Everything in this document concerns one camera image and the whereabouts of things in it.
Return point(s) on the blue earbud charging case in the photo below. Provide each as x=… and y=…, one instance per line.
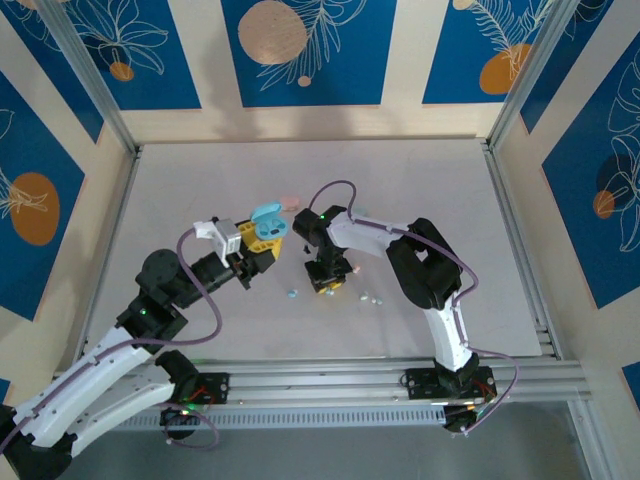
x=270, y=210

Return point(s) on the pink earbud charging case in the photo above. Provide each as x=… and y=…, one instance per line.
x=291, y=201

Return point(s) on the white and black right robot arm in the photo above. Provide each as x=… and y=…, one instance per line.
x=450, y=330

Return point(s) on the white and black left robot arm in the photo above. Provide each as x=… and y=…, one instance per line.
x=90, y=380

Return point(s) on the black controller box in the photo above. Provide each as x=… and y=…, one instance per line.
x=175, y=425
x=457, y=420

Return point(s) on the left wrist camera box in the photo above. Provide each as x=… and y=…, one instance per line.
x=230, y=242

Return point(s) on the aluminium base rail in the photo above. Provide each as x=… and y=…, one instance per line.
x=325, y=380

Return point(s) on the thin aluminium side rail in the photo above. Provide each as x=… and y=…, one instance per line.
x=125, y=200

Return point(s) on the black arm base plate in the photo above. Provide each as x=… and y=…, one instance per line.
x=217, y=387
x=415, y=385

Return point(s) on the blue floral wall panel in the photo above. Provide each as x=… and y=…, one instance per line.
x=30, y=280
x=634, y=380
x=150, y=75
x=575, y=50
x=340, y=75
x=50, y=55
x=450, y=75
x=575, y=225

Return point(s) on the wide aluminium side rail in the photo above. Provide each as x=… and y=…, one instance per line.
x=518, y=225

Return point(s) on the aluminium frame post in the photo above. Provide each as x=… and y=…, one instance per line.
x=526, y=75
x=91, y=75

